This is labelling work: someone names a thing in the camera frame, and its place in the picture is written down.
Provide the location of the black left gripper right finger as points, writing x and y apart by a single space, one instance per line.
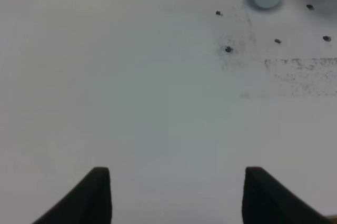
265 200

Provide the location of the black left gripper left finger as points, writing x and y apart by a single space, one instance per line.
90 201

